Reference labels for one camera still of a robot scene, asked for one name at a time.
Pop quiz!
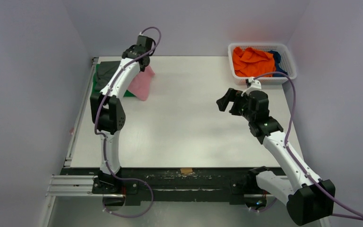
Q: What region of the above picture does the pink t shirt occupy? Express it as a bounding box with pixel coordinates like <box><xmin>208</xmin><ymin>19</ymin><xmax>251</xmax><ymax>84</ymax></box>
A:
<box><xmin>127</xmin><ymin>66</ymin><xmax>155</xmax><ymax>101</ymax></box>

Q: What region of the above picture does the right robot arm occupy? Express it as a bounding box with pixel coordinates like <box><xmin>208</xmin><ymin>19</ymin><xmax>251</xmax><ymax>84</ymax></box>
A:
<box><xmin>216</xmin><ymin>88</ymin><xmax>336</xmax><ymax>226</ymax></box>

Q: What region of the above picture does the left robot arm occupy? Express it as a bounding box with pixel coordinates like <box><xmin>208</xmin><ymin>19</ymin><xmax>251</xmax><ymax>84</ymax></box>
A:
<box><xmin>90</xmin><ymin>34</ymin><xmax>160</xmax><ymax>193</ymax></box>

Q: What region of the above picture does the orange t shirt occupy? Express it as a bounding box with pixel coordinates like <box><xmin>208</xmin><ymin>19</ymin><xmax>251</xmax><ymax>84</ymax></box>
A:
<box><xmin>232</xmin><ymin>47</ymin><xmax>276</xmax><ymax>77</ymax></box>

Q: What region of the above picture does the folded grey t shirt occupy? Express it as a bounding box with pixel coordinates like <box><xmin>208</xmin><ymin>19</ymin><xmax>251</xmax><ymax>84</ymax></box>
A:
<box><xmin>92</xmin><ymin>61</ymin><xmax>120</xmax><ymax>92</ymax></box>

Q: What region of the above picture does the folded green t shirt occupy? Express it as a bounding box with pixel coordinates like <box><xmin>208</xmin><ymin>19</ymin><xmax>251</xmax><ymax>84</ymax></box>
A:
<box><xmin>90</xmin><ymin>64</ymin><xmax>137</xmax><ymax>98</ymax></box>

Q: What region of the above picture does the blue t shirt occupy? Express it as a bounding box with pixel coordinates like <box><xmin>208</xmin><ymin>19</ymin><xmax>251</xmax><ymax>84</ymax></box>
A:
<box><xmin>268</xmin><ymin>50</ymin><xmax>288</xmax><ymax>75</ymax></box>

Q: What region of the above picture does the white plastic basket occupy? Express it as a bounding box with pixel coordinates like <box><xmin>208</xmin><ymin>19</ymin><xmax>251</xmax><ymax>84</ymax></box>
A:
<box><xmin>228</xmin><ymin>42</ymin><xmax>297</xmax><ymax>85</ymax></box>

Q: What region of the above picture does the brown tape piece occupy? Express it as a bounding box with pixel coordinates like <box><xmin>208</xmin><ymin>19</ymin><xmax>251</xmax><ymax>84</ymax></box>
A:
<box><xmin>180</xmin><ymin>168</ymin><xmax>194</xmax><ymax>175</ymax></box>

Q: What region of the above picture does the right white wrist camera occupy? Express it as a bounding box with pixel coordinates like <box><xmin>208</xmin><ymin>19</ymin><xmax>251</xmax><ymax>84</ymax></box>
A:
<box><xmin>242</xmin><ymin>79</ymin><xmax>262</xmax><ymax>96</ymax></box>

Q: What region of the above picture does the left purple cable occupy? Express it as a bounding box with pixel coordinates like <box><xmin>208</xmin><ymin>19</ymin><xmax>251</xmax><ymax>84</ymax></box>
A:
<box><xmin>94</xmin><ymin>26</ymin><xmax>162</xmax><ymax>219</ymax></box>

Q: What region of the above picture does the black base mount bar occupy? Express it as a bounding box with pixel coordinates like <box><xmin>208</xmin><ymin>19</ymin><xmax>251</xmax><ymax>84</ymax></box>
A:
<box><xmin>60</xmin><ymin>167</ymin><xmax>272</xmax><ymax>209</ymax></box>

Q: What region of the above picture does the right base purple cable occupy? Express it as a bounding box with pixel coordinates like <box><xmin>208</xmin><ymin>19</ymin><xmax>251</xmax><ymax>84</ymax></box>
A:
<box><xmin>248</xmin><ymin>197</ymin><xmax>277</xmax><ymax>214</ymax></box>

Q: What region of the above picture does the aluminium frame rail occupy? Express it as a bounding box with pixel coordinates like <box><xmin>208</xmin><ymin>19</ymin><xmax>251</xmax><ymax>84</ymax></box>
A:
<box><xmin>39</xmin><ymin>57</ymin><xmax>331</xmax><ymax>227</ymax></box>

